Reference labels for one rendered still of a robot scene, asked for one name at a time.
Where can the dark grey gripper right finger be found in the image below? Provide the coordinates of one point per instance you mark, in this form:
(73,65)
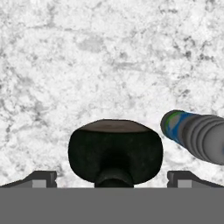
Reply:
(183,178)

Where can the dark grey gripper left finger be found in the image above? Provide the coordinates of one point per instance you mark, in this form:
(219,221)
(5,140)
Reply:
(40,178)

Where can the grey ribbed plastic bottle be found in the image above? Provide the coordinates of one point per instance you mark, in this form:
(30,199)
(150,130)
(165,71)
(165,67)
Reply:
(198,135)

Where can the dark glass bottle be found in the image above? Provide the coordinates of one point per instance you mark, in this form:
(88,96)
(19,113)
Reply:
(115,153)

